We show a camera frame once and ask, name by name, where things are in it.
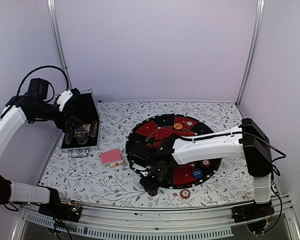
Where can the orange poker chip stack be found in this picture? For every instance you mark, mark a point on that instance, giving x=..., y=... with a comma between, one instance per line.
x=184, y=193

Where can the round red black poker mat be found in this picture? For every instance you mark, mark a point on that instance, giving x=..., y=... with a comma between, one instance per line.
x=155, y=132

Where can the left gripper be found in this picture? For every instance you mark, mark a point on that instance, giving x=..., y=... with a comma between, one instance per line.
x=67, y=127

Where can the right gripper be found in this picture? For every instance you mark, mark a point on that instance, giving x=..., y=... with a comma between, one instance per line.
x=151, y=186

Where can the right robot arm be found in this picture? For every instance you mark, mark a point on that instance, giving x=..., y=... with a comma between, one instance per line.
x=244, y=141

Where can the blue small blind button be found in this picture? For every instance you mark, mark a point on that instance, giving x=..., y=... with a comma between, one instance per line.
x=197, y=173

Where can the red playing card deck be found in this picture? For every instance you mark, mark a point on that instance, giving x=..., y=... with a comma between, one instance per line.
x=111, y=156

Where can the aluminium frame post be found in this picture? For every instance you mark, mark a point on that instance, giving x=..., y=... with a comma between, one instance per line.
x=251, y=53
x=52, y=12

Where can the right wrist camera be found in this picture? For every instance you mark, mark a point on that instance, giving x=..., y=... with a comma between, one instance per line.
x=140, y=155

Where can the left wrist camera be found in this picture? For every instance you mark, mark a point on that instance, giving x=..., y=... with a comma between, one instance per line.
x=65, y=97

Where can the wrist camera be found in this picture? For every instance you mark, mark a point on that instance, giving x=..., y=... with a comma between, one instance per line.
x=140, y=155
x=65, y=97

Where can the dark poker chip stack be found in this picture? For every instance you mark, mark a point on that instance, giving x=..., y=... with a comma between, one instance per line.
x=153, y=194

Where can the right aluminium frame post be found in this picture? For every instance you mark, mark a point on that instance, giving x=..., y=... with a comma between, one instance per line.
x=251, y=53

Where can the front aluminium rail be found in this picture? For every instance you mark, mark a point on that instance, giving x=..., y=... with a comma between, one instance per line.
x=101, y=222

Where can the floral table cloth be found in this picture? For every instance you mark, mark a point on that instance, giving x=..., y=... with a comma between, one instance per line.
x=85, y=179

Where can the aluminium poker case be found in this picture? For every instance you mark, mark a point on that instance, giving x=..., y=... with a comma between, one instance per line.
x=84, y=137

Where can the left aluminium frame post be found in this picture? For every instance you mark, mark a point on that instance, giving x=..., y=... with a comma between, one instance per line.
x=52, y=12

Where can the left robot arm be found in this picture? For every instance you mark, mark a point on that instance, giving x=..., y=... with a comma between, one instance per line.
x=31, y=107

